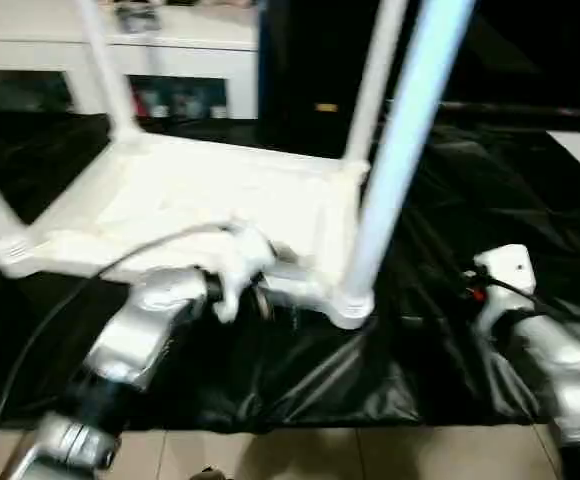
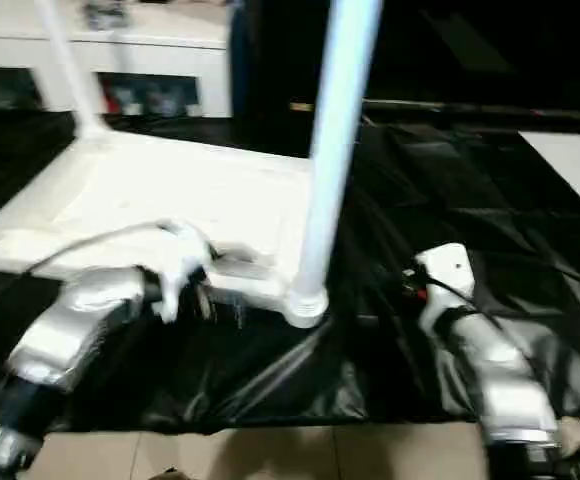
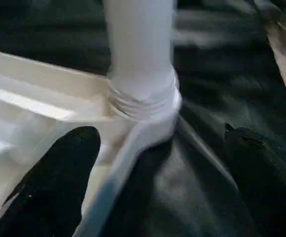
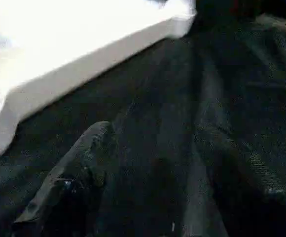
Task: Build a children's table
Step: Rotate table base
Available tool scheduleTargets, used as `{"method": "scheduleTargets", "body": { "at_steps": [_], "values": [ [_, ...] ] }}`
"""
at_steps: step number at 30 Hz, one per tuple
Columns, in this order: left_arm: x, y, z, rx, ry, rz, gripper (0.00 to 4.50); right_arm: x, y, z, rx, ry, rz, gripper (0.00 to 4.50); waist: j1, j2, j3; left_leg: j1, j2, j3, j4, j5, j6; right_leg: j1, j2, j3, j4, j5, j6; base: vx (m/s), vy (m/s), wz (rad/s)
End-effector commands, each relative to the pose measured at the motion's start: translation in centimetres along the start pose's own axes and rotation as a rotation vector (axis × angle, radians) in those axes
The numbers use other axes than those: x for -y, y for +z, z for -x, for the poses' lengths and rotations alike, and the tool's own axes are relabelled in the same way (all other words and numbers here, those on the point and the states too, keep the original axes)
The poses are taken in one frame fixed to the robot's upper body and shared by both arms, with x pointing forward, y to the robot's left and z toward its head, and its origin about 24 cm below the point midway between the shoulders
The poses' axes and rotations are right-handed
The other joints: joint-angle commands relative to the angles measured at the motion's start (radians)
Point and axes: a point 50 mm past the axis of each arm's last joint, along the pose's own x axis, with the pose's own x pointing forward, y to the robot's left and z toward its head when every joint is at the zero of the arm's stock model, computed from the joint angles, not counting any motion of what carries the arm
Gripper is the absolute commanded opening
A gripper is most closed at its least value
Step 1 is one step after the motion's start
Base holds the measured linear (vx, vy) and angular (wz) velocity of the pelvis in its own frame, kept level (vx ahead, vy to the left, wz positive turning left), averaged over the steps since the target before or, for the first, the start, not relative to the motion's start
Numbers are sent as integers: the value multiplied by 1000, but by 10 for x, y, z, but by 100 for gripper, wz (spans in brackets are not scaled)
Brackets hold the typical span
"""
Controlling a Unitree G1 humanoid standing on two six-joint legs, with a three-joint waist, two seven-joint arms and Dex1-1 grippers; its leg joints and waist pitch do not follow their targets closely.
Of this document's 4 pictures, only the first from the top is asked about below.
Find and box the white plastic table top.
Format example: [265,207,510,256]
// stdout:
[0,130,377,331]

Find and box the black plastic mat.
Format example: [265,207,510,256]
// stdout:
[0,108,580,433]

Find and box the white glass-door cabinet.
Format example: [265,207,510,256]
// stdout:
[0,0,261,119]

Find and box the dark patterned jar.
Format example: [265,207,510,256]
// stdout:
[114,0,163,32]

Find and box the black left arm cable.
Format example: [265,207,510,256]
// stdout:
[0,225,233,473]

